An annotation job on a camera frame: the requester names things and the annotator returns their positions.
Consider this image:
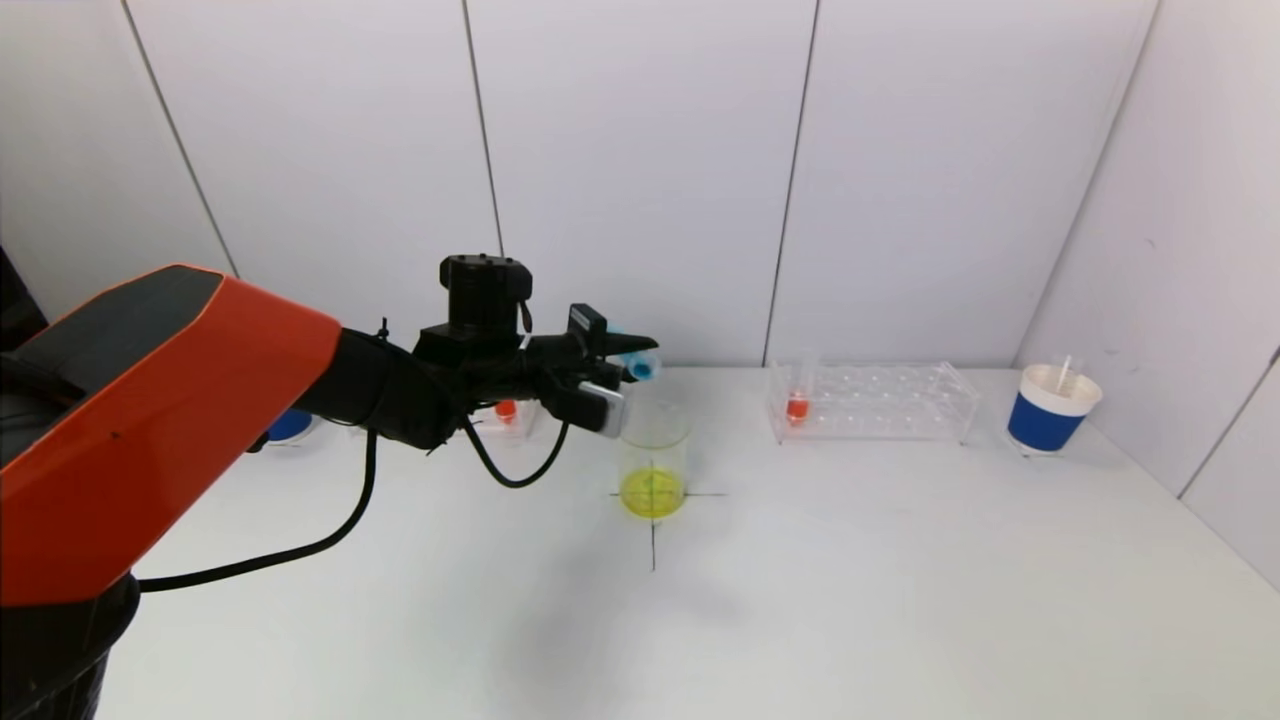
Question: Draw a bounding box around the clear glass beaker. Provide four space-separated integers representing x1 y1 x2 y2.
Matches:
615 402 692 519

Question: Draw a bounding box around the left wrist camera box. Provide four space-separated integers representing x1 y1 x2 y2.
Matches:
575 382 628 438

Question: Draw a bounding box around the test tube with blue pigment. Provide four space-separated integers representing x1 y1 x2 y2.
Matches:
615 335 664 384

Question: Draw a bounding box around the clear acrylic test tube rack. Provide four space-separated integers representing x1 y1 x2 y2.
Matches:
766 360 979 444
468 396 541 441

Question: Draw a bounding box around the blue white paper cup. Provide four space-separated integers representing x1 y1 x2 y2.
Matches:
266 406 314 445
1006 364 1104 457

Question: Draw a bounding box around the black looped camera cable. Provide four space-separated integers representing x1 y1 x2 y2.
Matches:
460 413 572 491

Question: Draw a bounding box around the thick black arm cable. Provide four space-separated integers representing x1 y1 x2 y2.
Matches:
135 428 379 595

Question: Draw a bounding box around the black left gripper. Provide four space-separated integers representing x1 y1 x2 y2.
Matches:
526 303 659 390

